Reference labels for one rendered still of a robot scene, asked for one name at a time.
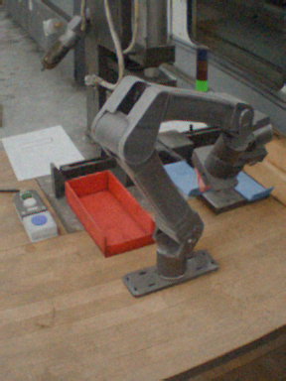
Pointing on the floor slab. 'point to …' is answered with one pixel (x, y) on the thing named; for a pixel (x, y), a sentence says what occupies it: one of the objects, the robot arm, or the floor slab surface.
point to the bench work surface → (100, 269)
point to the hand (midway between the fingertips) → (203, 188)
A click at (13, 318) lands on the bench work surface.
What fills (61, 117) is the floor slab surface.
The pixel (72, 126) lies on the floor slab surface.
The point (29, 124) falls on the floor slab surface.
